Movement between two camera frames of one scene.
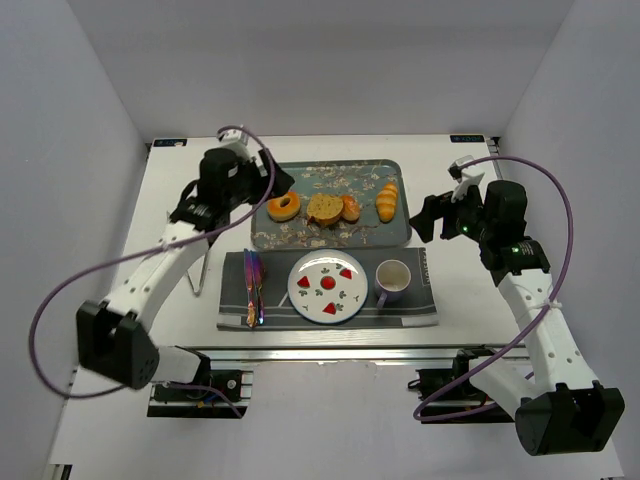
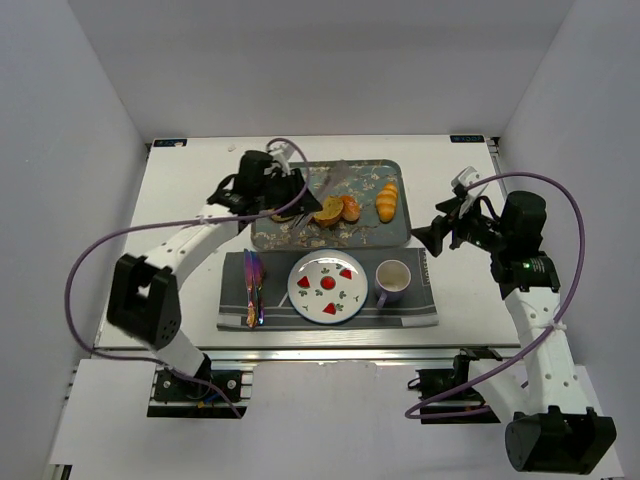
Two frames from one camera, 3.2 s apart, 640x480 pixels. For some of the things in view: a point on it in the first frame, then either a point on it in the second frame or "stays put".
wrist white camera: [234, 136] to [282, 152]
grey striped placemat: [416, 307] stays put
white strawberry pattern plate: [327, 286] stays put
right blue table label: [477, 138] stays put
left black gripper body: [265, 175] to [292, 189]
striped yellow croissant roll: [386, 201] stays put
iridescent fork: [259, 273] stays put
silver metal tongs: [197, 293] to [326, 188]
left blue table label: [170, 142] stays put
